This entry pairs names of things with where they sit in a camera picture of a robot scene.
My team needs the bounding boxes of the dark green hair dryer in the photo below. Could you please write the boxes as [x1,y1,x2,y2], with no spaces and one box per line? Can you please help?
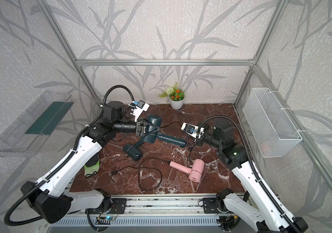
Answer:
[141,114,187,148]
[123,140,144,161]

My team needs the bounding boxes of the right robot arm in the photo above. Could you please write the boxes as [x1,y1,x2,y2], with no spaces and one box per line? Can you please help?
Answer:
[182,115,308,233]

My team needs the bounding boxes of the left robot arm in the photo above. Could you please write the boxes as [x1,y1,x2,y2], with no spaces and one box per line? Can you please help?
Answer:
[4,85,149,226]

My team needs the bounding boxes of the pink hair dryer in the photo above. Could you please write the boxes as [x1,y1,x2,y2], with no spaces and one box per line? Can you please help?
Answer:
[169,159,205,183]

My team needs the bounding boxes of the white pot artificial flowers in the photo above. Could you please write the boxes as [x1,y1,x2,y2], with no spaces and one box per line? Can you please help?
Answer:
[159,83,185,110]

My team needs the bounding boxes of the black green work glove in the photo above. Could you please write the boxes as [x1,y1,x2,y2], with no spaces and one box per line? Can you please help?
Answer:
[84,153,100,177]

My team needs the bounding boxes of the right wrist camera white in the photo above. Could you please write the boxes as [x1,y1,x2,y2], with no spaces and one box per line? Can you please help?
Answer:
[181,122,204,139]

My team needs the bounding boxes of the white wire mesh basket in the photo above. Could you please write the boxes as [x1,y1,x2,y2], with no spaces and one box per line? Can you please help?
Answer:
[243,87,303,158]

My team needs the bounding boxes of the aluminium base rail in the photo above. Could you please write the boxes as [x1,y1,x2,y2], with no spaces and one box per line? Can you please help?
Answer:
[49,193,272,226]

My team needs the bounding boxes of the horizontal aluminium frame bar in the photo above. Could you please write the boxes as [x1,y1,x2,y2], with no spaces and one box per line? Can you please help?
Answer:
[76,59,254,66]

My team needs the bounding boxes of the clear plastic wall shelf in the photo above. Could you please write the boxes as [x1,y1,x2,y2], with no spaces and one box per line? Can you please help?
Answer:
[0,91,74,158]

